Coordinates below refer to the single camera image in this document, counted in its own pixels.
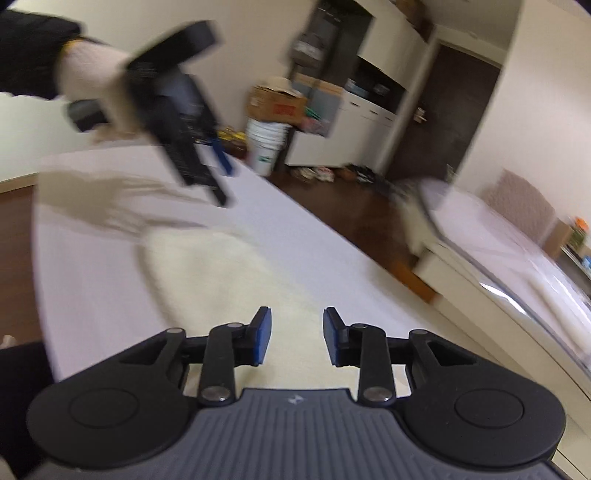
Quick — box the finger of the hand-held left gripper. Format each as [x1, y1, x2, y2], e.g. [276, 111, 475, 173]
[202, 170, 230, 208]
[205, 136, 236, 177]

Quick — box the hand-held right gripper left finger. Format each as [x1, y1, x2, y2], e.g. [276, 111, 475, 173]
[117, 306, 273, 408]

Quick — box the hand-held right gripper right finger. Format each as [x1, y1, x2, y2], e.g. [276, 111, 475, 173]
[322, 306, 472, 408]

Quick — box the cream towel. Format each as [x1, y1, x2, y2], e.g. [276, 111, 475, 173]
[37, 168, 363, 403]

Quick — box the person's left forearm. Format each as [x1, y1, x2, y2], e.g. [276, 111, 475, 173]
[0, 7, 83, 100]

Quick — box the person's left hand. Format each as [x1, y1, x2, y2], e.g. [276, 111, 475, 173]
[54, 41, 155, 141]

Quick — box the cluster of dark bottles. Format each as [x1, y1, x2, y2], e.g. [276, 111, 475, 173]
[194, 128, 250, 160]

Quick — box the white plastic bucket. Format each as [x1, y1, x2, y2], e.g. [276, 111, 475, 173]
[246, 117, 290, 176]

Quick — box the cardboard box with red print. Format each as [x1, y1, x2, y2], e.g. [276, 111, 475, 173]
[245, 85, 308, 126]

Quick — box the straw hat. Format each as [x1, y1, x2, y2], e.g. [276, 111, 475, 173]
[259, 76, 302, 99]

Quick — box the pile of colourful items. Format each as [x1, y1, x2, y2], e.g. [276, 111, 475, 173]
[300, 108, 339, 138]

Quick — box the row of shoes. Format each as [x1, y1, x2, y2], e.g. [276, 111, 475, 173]
[291, 163, 399, 191]

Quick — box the grey hanging bag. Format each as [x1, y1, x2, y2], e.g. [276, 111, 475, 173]
[290, 27, 334, 71]

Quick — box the white cabinet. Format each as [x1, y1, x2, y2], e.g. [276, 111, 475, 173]
[284, 0, 433, 169]

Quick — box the bed with clear plastic cover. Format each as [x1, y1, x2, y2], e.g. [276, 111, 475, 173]
[397, 178, 591, 385]

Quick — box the pink quilted headboard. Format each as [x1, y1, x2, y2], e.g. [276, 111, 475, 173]
[480, 168, 557, 246]

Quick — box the dark brown door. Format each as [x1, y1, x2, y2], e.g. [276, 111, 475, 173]
[383, 41, 502, 186]

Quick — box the beige nightstand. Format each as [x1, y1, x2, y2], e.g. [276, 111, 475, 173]
[542, 219, 591, 283]

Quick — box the orange and green packet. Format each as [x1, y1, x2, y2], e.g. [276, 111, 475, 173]
[568, 217, 590, 248]

